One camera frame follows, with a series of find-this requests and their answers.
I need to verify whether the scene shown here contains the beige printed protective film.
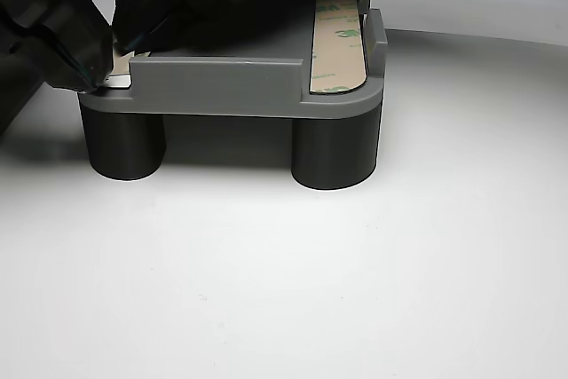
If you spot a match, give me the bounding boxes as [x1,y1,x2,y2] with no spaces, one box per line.
[306,0,369,95]
[108,32,150,77]

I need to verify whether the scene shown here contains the grey printed fixture black legs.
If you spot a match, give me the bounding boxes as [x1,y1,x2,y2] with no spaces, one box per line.
[77,0,390,191]

